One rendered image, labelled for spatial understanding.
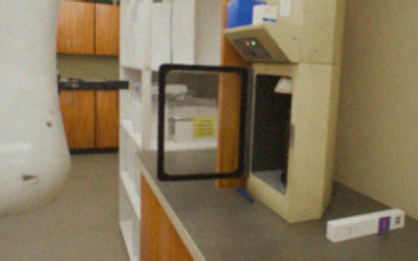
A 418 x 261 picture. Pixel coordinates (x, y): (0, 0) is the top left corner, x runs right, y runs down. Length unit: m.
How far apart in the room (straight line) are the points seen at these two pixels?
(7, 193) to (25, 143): 0.07
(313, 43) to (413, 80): 0.40
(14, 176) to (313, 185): 0.83
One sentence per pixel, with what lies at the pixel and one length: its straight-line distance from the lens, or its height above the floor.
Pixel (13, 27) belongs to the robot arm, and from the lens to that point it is 0.76.
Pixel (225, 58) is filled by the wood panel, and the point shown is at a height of 1.42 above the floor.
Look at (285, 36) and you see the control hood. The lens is 1.08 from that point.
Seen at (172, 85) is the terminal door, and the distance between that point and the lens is 1.31.
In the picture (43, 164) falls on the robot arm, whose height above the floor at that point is 1.26.
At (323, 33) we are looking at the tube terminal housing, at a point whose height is 1.50.
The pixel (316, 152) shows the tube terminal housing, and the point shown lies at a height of 1.15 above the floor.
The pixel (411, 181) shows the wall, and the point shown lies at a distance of 1.39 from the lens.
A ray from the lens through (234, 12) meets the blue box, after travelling 1.27.
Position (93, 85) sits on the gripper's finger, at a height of 1.31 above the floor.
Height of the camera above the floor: 1.40
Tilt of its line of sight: 7 degrees down
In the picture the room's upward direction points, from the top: 3 degrees clockwise
